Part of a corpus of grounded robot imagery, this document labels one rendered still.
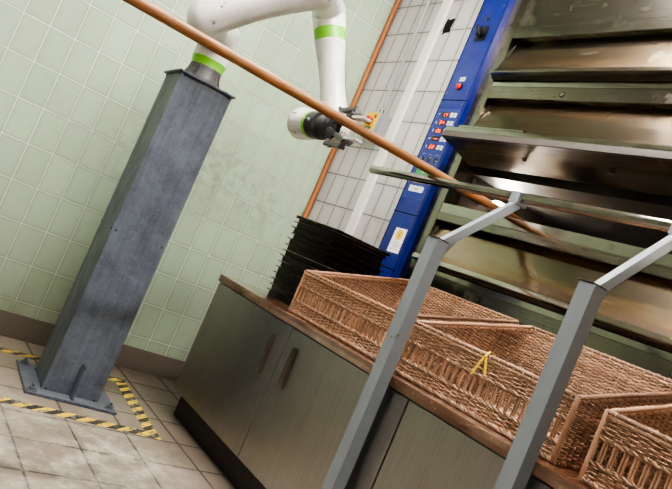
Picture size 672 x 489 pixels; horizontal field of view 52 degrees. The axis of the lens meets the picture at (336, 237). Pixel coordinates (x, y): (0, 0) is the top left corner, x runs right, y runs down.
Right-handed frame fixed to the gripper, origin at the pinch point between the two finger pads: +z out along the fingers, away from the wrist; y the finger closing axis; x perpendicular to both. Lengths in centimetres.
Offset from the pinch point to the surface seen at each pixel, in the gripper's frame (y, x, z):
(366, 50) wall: -64, -60, -120
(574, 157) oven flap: -20, -58, 30
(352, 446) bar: 81, -10, 43
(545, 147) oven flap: -21, -54, 21
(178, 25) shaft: 1, 62, 2
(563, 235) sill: 2, -69, 30
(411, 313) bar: 44, -11, 43
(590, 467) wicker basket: 57, -20, 98
